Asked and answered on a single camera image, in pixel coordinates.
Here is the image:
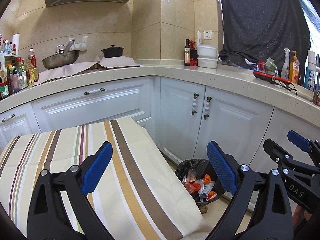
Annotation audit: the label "orange plastic bag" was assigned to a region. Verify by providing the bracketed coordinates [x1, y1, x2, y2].
[203, 174, 212, 185]

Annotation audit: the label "striped tablecloth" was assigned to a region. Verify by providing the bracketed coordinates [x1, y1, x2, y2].
[1, 118, 212, 239]

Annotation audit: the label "silver foil wrapper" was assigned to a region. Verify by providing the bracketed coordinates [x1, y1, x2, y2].
[199, 182, 215, 202]

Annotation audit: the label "beige countertop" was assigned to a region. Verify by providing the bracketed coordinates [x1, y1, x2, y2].
[0, 63, 320, 128]

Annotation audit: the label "drawer handle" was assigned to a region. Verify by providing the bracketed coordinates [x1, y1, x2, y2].
[84, 88, 105, 95]

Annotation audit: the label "beige stove cover cloth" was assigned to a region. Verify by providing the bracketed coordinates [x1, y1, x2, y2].
[34, 56, 140, 86]

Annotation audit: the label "steel wok pan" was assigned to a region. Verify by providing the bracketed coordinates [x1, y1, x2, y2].
[42, 39, 80, 70]

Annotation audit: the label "dark oil bottle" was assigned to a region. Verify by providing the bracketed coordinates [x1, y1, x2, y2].
[184, 39, 190, 66]

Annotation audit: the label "white wall socket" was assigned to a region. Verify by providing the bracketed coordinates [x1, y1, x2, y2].
[204, 30, 212, 40]

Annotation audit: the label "corner cabinet door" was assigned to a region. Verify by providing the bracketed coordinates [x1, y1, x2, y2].
[159, 77, 205, 164]
[194, 87, 273, 165]

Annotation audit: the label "left small cabinet door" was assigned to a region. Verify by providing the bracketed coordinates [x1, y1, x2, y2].
[1, 103, 37, 151]

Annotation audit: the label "paper towel roll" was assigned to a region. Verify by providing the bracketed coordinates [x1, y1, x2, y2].
[12, 33, 20, 55]

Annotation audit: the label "white drawer front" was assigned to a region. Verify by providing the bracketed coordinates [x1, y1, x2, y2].
[31, 76, 153, 132]

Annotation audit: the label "corner cabinet right door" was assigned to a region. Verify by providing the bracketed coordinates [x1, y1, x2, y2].
[194, 87, 273, 165]

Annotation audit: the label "white stacked bowls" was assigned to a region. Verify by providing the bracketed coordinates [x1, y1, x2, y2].
[197, 44, 217, 69]

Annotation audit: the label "left door beaded handle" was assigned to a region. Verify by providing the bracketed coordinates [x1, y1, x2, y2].
[191, 93, 199, 115]

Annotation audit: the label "door beaded handle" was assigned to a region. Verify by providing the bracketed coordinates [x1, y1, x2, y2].
[191, 93, 199, 115]
[204, 96, 212, 120]

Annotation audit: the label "right door beaded handle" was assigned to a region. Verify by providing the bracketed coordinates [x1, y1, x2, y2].
[204, 96, 212, 120]

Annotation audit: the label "black lidded pot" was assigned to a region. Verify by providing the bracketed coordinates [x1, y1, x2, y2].
[101, 44, 124, 58]

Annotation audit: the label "dark hanging cloth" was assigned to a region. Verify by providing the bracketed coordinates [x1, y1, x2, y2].
[219, 0, 311, 69]

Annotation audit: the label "orange dish soap bottle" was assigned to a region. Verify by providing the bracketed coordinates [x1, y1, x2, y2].
[289, 50, 300, 84]

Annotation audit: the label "clear orange-print wrapper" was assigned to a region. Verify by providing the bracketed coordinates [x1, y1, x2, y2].
[206, 191, 217, 202]

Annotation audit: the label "white spice rack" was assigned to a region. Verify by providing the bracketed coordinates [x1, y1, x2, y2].
[1, 53, 28, 100]

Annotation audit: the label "person's right hand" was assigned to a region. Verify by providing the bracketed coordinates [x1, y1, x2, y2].
[292, 205, 312, 229]

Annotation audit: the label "white spray bottle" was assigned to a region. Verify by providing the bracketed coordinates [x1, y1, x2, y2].
[281, 48, 290, 80]

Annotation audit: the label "yellow cooking oil bottle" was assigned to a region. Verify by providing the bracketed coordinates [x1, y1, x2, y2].
[26, 48, 39, 87]

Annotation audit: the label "small cabinet handle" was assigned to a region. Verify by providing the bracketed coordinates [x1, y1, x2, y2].
[2, 114, 15, 122]

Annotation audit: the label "black trash bin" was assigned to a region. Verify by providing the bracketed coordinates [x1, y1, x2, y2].
[175, 159, 225, 213]

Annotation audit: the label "corner cabinet left door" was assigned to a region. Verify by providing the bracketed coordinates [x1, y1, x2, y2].
[159, 77, 205, 164]

